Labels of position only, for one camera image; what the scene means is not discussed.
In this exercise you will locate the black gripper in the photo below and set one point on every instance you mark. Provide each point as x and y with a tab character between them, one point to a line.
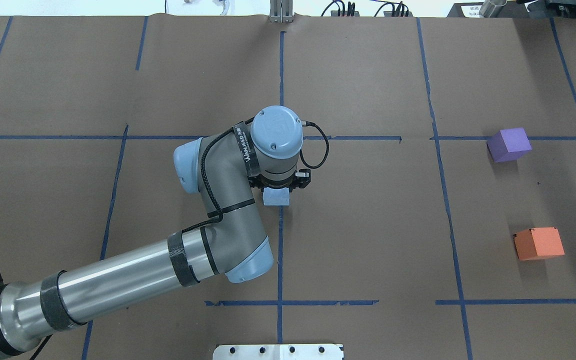
277	185

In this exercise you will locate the light blue foam block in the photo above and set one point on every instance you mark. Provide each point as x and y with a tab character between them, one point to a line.
276	197

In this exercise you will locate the purple foam block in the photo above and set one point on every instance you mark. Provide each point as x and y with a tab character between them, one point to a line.
509	145

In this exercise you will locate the orange foam block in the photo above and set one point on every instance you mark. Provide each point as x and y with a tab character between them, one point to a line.
538	243

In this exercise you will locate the upper power adapter box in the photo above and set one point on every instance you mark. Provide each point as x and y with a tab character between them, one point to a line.
341	9

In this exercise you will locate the power adapter box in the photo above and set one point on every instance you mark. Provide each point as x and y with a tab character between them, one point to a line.
341	9
393	9

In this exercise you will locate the lower power adapter box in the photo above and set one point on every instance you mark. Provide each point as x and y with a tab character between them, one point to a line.
393	9

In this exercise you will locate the metal cup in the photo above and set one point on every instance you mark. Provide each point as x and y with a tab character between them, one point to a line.
491	8

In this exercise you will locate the aluminium frame post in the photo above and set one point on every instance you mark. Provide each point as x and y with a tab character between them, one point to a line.
281	11

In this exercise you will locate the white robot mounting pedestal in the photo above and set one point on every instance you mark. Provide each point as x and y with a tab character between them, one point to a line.
301	351

